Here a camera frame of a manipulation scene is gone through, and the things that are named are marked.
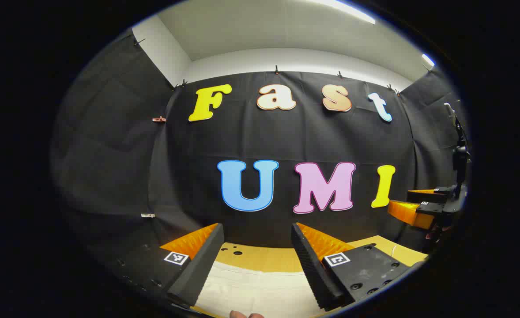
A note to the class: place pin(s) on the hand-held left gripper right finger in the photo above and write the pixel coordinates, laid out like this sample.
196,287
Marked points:
310,274

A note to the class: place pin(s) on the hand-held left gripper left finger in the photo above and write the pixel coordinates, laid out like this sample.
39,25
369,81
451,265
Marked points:
198,269

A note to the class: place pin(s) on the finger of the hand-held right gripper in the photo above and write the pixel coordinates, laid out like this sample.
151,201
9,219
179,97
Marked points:
427,195
408,213

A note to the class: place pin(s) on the white jeans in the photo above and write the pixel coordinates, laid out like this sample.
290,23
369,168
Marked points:
260,291

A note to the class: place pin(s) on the small ceiling light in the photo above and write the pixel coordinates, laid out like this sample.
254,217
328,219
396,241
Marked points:
427,59

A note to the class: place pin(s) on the copper cloth clip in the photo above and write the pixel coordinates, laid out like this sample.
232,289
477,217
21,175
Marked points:
158,119

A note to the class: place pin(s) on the long ceiling light strip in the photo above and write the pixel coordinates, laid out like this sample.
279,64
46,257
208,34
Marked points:
348,9

